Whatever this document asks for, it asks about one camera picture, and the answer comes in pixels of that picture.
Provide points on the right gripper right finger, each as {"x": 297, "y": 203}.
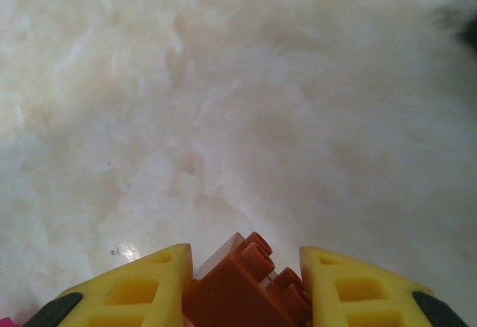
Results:
{"x": 320, "y": 289}

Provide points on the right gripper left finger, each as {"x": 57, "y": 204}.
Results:
{"x": 171, "y": 286}

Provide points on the brown lego brick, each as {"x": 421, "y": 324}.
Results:
{"x": 231, "y": 293}

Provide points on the pink lego brick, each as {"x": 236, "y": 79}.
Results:
{"x": 6, "y": 322}

